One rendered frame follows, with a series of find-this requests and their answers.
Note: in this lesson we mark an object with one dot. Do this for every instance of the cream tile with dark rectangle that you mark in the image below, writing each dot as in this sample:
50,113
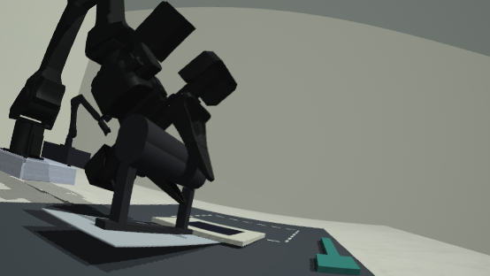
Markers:
215,232

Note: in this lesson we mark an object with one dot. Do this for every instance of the small trowel with black handle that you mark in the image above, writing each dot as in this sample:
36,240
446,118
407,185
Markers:
143,145

